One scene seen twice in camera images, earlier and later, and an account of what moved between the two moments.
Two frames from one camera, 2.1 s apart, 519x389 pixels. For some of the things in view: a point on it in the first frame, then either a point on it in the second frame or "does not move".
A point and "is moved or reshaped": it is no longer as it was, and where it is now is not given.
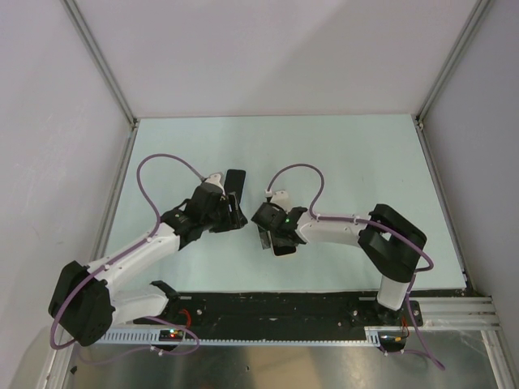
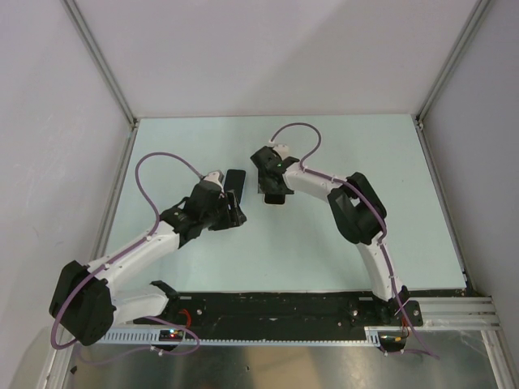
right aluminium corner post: (479, 13) does not move
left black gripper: (233, 217) does not move
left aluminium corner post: (101, 60) does not move
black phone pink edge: (283, 250) is moved or reshaped
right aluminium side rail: (457, 247) does not move
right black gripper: (265, 240) to (265, 186)
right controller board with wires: (394, 340) does not move
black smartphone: (234, 182) does not move
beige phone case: (280, 251) is moved or reshaped
